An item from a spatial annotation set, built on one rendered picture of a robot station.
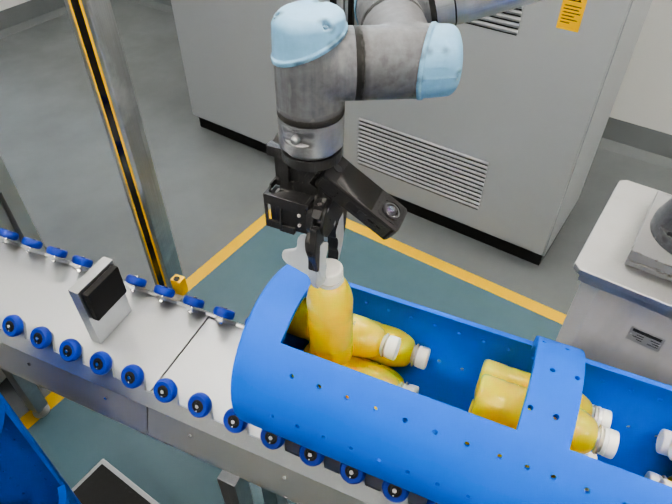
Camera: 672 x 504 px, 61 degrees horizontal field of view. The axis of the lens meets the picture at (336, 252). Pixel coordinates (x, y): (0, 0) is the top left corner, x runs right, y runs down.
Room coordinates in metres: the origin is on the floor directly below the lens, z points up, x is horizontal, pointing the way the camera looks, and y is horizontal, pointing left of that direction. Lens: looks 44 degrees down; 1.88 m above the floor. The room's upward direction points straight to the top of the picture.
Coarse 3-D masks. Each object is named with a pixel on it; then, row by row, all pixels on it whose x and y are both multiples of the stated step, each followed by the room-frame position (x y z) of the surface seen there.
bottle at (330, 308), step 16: (320, 288) 0.54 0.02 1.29; (336, 288) 0.54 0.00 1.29; (320, 304) 0.53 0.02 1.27; (336, 304) 0.53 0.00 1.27; (352, 304) 0.55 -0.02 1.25; (320, 320) 0.52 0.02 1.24; (336, 320) 0.52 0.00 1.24; (352, 320) 0.55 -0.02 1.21; (320, 336) 0.52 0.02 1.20; (336, 336) 0.52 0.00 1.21; (352, 336) 0.55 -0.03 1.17; (320, 352) 0.53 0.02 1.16; (336, 352) 0.52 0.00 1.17
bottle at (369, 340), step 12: (300, 312) 0.63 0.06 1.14; (300, 324) 0.61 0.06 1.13; (360, 324) 0.60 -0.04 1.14; (372, 324) 0.60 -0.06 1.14; (300, 336) 0.61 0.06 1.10; (360, 336) 0.58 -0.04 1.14; (372, 336) 0.58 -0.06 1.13; (384, 336) 0.59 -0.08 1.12; (360, 348) 0.57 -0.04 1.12; (372, 348) 0.56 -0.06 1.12; (384, 348) 0.57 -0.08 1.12
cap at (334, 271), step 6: (330, 258) 0.57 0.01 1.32; (330, 264) 0.56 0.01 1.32; (336, 264) 0.56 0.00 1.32; (330, 270) 0.55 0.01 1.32; (336, 270) 0.55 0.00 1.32; (342, 270) 0.55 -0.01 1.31; (330, 276) 0.54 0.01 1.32; (336, 276) 0.54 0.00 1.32; (324, 282) 0.54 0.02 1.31; (330, 282) 0.54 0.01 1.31; (336, 282) 0.54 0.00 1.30
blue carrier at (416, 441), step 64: (256, 320) 0.54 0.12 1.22; (384, 320) 0.67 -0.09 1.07; (448, 320) 0.62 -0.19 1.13; (256, 384) 0.47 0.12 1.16; (320, 384) 0.45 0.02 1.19; (384, 384) 0.44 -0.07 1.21; (448, 384) 0.58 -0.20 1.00; (576, 384) 0.42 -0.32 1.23; (640, 384) 0.50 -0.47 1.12; (320, 448) 0.42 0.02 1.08; (384, 448) 0.38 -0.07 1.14; (448, 448) 0.37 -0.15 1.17; (512, 448) 0.35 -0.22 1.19; (640, 448) 0.45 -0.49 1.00
